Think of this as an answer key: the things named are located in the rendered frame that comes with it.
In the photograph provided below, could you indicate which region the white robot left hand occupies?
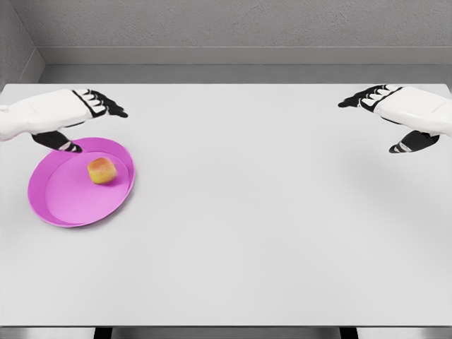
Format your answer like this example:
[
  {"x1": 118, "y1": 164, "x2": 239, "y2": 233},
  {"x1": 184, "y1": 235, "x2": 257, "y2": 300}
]
[{"x1": 14, "y1": 88, "x2": 129, "y2": 154}]

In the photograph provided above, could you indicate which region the wide white table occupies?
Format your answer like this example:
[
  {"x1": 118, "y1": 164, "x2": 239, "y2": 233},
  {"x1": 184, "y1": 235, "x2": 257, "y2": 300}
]
[{"x1": 0, "y1": 83, "x2": 452, "y2": 339}]

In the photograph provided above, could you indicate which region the yellow-red apple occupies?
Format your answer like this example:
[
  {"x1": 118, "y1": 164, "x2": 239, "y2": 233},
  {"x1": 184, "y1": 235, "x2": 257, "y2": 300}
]
[{"x1": 87, "y1": 157, "x2": 118, "y2": 186}]

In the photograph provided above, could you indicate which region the pink round plate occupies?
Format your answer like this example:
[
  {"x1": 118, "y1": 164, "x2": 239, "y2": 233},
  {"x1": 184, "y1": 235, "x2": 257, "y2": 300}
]
[{"x1": 27, "y1": 136, "x2": 136, "y2": 229}]

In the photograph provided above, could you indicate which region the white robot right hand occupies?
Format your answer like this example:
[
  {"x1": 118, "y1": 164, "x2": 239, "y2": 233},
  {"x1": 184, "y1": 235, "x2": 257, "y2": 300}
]
[{"x1": 338, "y1": 84, "x2": 452, "y2": 155}]

